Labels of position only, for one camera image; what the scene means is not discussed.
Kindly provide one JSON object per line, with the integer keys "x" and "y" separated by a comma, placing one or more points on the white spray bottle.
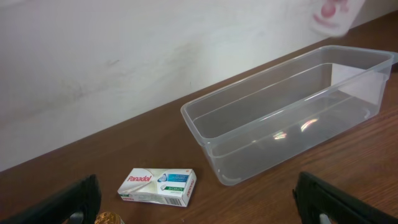
{"x": 334, "y": 18}

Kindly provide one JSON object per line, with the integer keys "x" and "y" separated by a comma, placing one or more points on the clear plastic container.
{"x": 263, "y": 120}

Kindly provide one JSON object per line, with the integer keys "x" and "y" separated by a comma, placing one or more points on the gold-lidded small jar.
{"x": 109, "y": 218}

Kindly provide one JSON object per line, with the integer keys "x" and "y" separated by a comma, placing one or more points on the white Panadol medicine box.
{"x": 161, "y": 186}

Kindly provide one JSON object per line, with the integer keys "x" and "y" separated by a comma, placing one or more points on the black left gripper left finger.
{"x": 78, "y": 203}

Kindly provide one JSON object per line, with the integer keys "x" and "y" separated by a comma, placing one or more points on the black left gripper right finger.
{"x": 319, "y": 202}

